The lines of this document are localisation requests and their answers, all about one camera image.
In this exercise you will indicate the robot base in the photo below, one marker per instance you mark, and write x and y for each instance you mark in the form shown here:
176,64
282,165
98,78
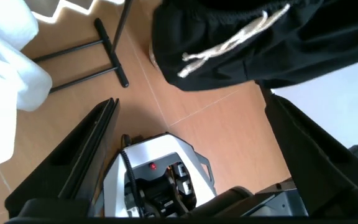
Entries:
172,149

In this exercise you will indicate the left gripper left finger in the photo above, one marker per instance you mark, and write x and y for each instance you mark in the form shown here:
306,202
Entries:
42,186

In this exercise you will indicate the black garment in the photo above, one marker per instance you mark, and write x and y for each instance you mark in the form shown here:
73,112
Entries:
291,46

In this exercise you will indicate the black clothes rack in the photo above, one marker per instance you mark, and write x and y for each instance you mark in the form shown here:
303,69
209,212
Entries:
106,37

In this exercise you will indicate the white printed t-shirt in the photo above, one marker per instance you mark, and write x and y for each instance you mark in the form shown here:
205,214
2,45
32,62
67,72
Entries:
5,77

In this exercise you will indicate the white curtain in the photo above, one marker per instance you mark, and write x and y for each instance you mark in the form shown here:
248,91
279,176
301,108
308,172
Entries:
73,3

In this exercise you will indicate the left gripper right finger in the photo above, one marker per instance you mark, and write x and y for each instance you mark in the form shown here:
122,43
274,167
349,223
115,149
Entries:
315,174

